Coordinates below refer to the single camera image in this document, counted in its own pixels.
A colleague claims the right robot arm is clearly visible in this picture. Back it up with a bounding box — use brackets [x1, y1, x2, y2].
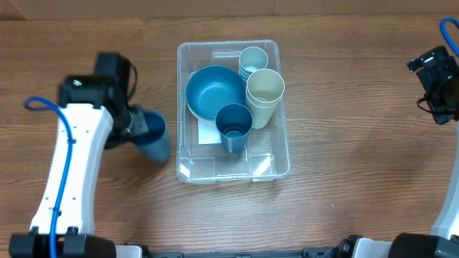
[324, 52, 458, 258]

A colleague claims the left blue cable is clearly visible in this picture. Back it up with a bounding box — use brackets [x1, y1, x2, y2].
[23, 96, 75, 258]

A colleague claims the cream tall cup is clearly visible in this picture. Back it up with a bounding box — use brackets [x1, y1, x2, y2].
[246, 97, 280, 129]
[247, 69, 285, 108]

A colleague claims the dark blue tall cup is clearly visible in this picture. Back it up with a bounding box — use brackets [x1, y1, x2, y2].
[133, 110, 171, 163]
[215, 103, 253, 153]

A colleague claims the blue cable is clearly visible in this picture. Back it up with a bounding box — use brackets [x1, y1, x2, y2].
[23, 96, 75, 258]
[440, 16, 459, 57]

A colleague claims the light blue small cup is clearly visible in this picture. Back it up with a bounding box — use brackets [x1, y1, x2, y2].
[239, 68, 251, 81]

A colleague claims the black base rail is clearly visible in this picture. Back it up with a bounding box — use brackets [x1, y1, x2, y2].
[114, 244, 341, 258]

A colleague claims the white label in container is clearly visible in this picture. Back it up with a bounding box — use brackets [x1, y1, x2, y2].
[198, 120, 221, 145]

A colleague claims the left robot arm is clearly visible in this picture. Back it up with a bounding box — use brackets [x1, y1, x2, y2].
[9, 75, 146, 257]

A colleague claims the right blue cable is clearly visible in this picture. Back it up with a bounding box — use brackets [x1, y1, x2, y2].
[440, 16, 459, 57]

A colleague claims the grey small cup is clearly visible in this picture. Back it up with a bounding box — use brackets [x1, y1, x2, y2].
[239, 47, 269, 73]

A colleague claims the dark blue bowl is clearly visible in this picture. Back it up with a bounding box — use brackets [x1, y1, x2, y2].
[186, 65, 246, 121]

